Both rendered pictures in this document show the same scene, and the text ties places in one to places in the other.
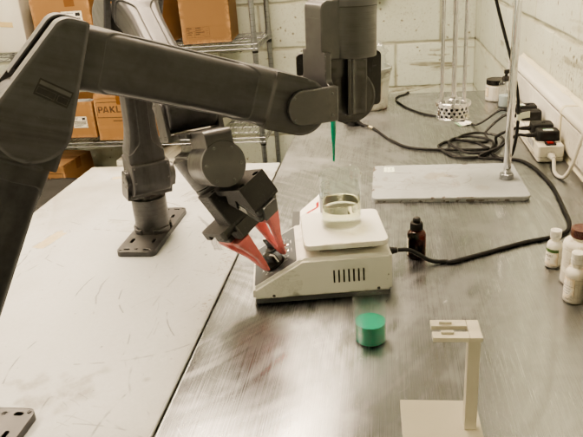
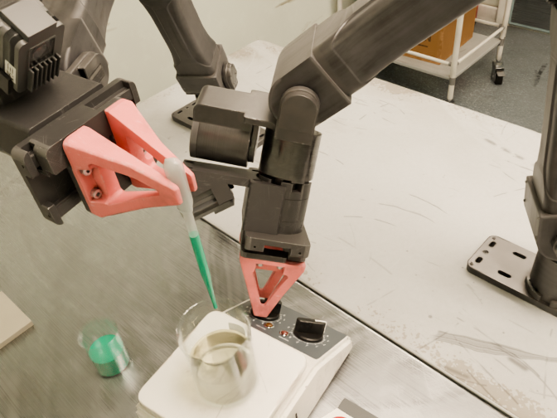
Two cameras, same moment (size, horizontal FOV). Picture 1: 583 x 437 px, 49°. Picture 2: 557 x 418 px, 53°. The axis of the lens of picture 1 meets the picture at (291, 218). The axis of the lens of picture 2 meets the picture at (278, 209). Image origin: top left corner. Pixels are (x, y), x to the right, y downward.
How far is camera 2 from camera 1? 1.12 m
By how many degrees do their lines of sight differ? 100
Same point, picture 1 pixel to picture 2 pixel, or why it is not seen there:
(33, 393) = not seen: hidden behind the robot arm
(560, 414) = not seen: outside the picture
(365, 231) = (178, 389)
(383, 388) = (58, 326)
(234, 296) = (296, 299)
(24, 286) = (462, 167)
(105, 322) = (337, 203)
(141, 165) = (530, 186)
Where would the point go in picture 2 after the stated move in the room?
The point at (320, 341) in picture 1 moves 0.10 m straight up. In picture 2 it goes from (153, 324) to (132, 269)
